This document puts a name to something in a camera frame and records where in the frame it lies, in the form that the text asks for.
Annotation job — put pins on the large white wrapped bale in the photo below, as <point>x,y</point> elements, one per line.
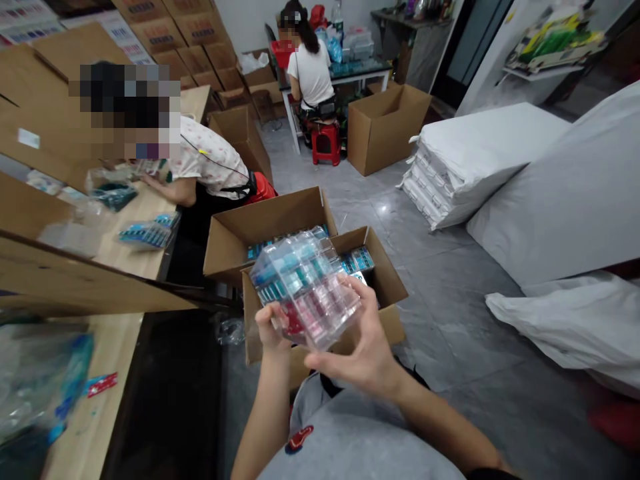
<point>570,200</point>

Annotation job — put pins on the clear bag of teal items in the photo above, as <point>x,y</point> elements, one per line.
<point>112,189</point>

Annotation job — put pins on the open carton of teal packs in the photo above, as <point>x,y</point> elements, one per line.
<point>270,235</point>
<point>365,295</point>

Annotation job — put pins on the red object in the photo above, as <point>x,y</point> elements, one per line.
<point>616,417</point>

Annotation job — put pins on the stack of clear plastic packs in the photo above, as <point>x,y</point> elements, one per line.
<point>300,287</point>

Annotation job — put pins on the red plastic stool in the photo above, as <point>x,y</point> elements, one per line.
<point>326,142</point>

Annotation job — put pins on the person's left hand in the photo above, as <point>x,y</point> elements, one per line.
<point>272,325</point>

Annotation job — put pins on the stack of printed cartons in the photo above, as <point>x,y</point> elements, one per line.
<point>185,45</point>

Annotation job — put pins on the white frame table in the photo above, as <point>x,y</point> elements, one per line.
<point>345,82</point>

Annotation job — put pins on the empty open cardboard carton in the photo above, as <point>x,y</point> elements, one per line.
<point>387,127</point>

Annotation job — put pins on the machine with green yellow packets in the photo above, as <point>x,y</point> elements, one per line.
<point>552,45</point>

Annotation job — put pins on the stack of white sacks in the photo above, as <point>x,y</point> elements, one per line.
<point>465,160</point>

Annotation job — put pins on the red small packet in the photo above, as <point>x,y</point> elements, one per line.
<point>102,384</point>

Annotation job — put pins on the pile of teal clear packs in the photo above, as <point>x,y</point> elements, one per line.
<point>150,231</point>

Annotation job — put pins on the wooden work table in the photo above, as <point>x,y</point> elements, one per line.
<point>90,280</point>

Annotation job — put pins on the open brown cardboard carton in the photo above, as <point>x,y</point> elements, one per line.
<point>242,137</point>

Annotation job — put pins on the person's right hand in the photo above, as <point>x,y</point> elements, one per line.
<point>357,345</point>

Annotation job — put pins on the white sack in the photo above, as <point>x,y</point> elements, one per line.
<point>570,325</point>

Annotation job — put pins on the dark shelf with bottles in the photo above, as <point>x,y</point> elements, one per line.
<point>415,30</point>

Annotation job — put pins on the flat cardboard sheets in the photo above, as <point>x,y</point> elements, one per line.
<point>55,200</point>

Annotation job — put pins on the clear plastic bags heap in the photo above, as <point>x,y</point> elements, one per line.
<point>37,380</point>

